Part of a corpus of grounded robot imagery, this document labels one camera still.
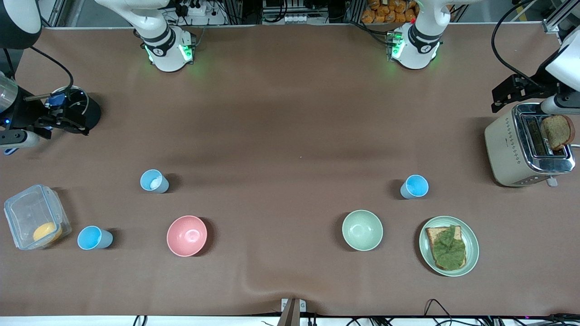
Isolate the light blue cup white inside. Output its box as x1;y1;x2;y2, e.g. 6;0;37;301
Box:
140;169;169;194

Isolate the light blue plastic cup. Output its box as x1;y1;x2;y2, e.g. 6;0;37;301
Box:
77;225;114;250
400;174;429;200

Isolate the glass lid blue knob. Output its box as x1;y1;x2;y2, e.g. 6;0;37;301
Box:
45;86;89;123

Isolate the cream and chrome toaster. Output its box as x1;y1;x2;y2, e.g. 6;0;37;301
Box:
484;102;580;187

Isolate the brown bread slice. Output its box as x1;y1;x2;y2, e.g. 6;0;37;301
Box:
540;114;576;151

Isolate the clear plastic lidded container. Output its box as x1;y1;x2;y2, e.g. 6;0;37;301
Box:
4;183;72;251

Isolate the orange round food piece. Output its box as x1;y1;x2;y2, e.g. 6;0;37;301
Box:
33;222;63;244

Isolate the bag of orange buns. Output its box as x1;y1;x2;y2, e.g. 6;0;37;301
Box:
361;0;420;24

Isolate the pale green plate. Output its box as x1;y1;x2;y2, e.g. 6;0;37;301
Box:
419;216;480;277

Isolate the toast slice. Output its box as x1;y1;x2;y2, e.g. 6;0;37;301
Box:
425;225;467;271

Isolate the green lettuce leaf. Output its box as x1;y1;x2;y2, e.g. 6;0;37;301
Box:
433;225;466;268

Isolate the pink bowl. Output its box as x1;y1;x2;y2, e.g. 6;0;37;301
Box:
166;215;208;257

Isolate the white power strip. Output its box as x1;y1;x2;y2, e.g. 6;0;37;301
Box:
179;0;213;17
285;15;329;24

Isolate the pale green bowl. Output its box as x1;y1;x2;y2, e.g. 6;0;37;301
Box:
342;209;384;252

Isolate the brown table cover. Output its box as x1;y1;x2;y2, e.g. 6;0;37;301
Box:
0;23;580;317

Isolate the grey table clamp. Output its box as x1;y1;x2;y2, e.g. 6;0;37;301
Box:
281;298;306;326

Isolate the aluminium frame profile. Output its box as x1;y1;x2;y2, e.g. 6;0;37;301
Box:
40;0;87;28
543;0;580;33

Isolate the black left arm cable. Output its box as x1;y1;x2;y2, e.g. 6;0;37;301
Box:
491;0;544;89

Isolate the black cable loop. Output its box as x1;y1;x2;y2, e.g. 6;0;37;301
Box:
424;299;454;317

